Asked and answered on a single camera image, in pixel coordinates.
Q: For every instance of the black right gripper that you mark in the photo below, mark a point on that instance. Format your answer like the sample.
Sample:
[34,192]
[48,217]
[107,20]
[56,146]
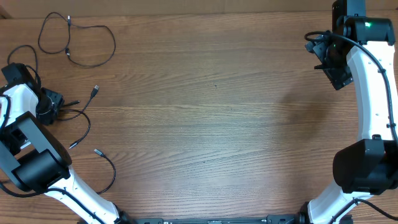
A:
[341,76]

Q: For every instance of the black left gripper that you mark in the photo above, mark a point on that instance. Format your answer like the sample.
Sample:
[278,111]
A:
[49,117]

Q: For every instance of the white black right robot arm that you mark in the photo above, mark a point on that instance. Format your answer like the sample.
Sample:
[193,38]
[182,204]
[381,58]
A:
[360,50]

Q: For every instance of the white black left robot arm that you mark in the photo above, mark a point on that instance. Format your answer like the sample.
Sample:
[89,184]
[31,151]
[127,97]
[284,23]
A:
[33,159]

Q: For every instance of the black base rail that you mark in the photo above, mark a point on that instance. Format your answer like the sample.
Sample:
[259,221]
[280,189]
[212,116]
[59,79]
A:
[270,219]

